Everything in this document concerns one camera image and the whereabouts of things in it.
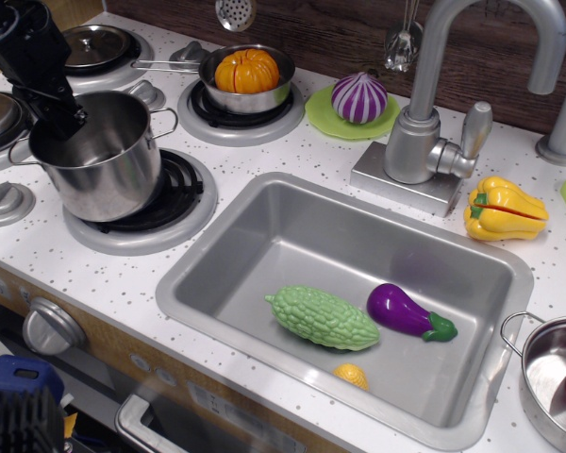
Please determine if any silver stove knob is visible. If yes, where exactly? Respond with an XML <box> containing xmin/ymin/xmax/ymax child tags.
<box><xmin>168</xmin><ymin>41</ymin><xmax>209</xmax><ymax>70</ymax></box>
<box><xmin>125</xmin><ymin>80</ymin><xmax>166</xmax><ymax>110</ymax></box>
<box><xmin>0</xmin><ymin>182</ymin><xmax>36</xmax><ymax>227</ymax></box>

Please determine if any grey sink basin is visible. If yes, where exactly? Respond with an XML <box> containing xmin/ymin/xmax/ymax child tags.
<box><xmin>156</xmin><ymin>173</ymin><xmax>534</xmax><ymax>451</ymax></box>

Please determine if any silver oven dial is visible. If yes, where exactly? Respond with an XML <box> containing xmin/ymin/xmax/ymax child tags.
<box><xmin>23</xmin><ymin>297</ymin><xmax>87</xmax><ymax>356</ymax></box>

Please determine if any orange toy pumpkin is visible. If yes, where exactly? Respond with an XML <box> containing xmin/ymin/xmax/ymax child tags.
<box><xmin>214</xmin><ymin>48</ymin><xmax>280</xmax><ymax>94</ymax></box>

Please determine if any large steel stock pot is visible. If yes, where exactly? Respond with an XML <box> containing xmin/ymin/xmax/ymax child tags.
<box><xmin>25</xmin><ymin>91</ymin><xmax>178</xmax><ymax>222</ymax></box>

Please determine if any yellow toy bell pepper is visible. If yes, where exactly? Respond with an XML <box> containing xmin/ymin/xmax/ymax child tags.
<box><xmin>463</xmin><ymin>176</ymin><xmax>549</xmax><ymax>242</ymax></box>

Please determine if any purple toy eggplant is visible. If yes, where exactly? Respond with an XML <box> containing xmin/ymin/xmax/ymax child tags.
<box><xmin>366</xmin><ymin>283</ymin><xmax>458</xmax><ymax>343</ymax></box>

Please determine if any hanging clear spoon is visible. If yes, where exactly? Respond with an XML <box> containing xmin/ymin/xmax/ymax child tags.
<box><xmin>384</xmin><ymin>0</ymin><xmax>424</xmax><ymax>73</ymax></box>

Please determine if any silver oven door handle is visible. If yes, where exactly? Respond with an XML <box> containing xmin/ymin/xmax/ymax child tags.
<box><xmin>114</xmin><ymin>394</ymin><xmax>201</xmax><ymax>452</ymax></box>

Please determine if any small steel saucepan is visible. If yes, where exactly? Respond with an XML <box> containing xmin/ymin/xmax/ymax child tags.
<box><xmin>132</xmin><ymin>44</ymin><xmax>295</xmax><ymax>114</ymax></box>

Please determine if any silver toy faucet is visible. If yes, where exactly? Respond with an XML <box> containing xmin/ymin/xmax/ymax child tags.
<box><xmin>349</xmin><ymin>0</ymin><xmax>566</xmax><ymax>218</ymax></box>

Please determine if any purple white toy onion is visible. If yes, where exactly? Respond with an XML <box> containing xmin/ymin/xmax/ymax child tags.
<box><xmin>330</xmin><ymin>72</ymin><xmax>388</xmax><ymax>125</ymax></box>

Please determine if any light green plate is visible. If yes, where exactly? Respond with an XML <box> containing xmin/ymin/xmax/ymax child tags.
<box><xmin>305</xmin><ymin>85</ymin><xmax>401</xmax><ymax>141</ymax></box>

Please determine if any yellow toy corn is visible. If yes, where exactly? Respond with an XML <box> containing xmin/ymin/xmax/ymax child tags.
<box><xmin>333</xmin><ymin>363</ymin><xmax>370</xmax><ymax>391</ymax></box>

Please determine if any steel pot lid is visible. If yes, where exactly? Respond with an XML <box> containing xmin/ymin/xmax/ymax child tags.
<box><xmin>63</xmin><ymin>25</ymin><xmax>132</xmax><ymax>70</ymax></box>

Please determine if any green toy bitter gourd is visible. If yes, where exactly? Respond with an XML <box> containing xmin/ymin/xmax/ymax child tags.
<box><xmin>264</xmin><ymin>285</ymin><xmax>381</xmax><ymax>351</ymax></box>

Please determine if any far left steel burner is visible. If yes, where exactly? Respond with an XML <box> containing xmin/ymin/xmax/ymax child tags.
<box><xmin>0</xmin><ymin>92</ymin><xmax>34</xmax><ymax>171</ymax></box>

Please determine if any back left stove burner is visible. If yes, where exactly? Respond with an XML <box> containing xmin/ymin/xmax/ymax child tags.
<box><xmin>65</xmin><ymin>25</ymin><xmax>154</xmax><ymax>93</ymax></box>

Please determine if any back right coil burner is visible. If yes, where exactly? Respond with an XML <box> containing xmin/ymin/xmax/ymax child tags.
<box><xmin>177</xmin><ymin>81</ymin><xmax>304</xmax><ymax>147</ymax></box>

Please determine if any steel pot at right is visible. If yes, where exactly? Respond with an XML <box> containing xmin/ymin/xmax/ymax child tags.
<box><xmin>500</xmin><ymin>311</ymin><xmax>566</xmax><ymax>452</ymax></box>

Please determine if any silver stove knob back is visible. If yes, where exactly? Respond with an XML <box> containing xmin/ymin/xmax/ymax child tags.
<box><xmin>168</xmin><ymin>41</ymin><xmax>209</xmax><ymax>70</ymax></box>

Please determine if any hanging perforated ladle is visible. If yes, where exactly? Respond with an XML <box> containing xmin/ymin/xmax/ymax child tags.
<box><xmin>215</xmin><ymin>0</ymin><xmax>258</xmax><ymax>32</ymax></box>

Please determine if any front black coil burner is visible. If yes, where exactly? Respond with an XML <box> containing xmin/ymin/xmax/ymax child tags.
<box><xmin>63</xmin><ymin>148</ymin><xmax>218</xmax><ymax>257</ymax></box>

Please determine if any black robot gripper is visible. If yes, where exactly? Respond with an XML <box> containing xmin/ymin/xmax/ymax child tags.
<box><xmin>0</xmin><ymin>1</ymin><xmax>88</xmax><ymax>141</ymax></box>

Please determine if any blue black clamp device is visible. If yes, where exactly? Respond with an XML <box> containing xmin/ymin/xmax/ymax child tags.
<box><xmin>0</xmin><ymin>355</ymin><xmax>65</xmax><ymax>452</ymax></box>

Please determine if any silver stove knob front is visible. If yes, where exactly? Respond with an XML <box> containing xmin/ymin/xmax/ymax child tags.
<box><xmin>0</xmin><ymin>182</ymin><xmax>36</xmax><ymax>227</ymax></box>

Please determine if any silver stove knob centre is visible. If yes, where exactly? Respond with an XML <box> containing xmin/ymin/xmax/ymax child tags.
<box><xmin>125</xmin><ymin>80</ymin><xmax>166</xmax><ymax>110</ymax></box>

